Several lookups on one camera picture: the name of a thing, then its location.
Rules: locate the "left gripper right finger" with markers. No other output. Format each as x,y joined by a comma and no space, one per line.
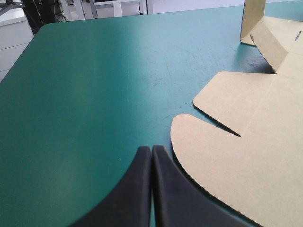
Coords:
175,198

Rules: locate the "white drawer cabinet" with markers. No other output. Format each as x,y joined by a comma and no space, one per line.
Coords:
11,42

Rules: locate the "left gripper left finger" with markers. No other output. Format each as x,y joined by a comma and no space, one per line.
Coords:
132,189

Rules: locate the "white metal table frame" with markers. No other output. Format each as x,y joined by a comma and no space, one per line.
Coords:
75,11

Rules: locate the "brown cardboard box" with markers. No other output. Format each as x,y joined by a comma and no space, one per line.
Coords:
260,142

